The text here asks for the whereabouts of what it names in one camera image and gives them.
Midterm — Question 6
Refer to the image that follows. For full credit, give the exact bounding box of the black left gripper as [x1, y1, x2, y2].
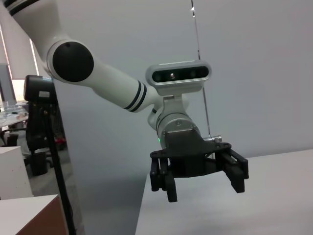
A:
[149, 129, 250, 203]

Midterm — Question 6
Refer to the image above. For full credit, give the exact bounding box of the black office chair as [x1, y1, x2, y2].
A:
[23, 101, 66, 177]

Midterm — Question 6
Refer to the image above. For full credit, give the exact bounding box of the white-topped wooden box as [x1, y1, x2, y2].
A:
[0, 194, 68, 235]

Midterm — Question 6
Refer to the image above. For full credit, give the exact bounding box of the white cabinet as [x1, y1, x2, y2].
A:
[0, 145, 34, 200]

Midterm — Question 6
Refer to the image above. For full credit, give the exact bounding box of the cluttered office desk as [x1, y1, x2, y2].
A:
[0, 100, 30, 129]

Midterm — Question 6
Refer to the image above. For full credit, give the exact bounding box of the left arm plug cable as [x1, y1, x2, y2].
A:
[202, 135, 223, 143]

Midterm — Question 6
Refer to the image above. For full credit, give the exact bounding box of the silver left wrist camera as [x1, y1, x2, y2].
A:
[145, 60, 212, 96]

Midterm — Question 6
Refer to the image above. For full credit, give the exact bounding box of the thin metal wall strip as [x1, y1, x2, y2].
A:
[190, 0, 212, 138]

